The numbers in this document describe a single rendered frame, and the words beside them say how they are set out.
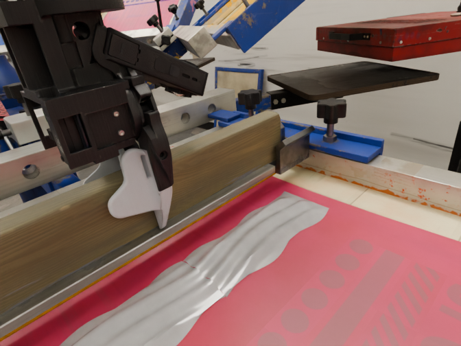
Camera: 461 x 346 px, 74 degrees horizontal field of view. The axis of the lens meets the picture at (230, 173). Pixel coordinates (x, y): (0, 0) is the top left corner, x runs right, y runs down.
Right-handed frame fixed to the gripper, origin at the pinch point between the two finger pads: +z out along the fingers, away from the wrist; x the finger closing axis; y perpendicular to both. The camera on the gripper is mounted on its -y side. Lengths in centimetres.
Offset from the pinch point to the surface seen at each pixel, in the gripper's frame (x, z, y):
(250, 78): -169, 37, -194
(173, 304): 8.4, 4.5, 4.4
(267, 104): -42, 12, -68
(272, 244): 9.9, 5.0, -7.5
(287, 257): 11.9, 5.4, -7.3
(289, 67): -129, 27, -200
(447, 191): 21.2, 2.8, -25.1
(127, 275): 1.0, 5.3, 5.4
